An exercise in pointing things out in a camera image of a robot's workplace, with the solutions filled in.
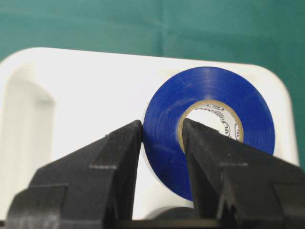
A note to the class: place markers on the green table cloth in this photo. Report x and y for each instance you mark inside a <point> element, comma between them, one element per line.
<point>269,33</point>

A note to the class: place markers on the white plastic tray case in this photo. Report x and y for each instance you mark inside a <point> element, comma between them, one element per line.
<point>55,101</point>

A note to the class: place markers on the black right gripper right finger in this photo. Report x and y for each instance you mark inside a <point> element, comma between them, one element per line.
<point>239,185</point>

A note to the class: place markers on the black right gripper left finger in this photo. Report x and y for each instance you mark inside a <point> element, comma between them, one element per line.
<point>90,188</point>

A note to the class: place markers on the blue tape roll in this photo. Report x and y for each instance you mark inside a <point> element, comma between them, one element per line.
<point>220,88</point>

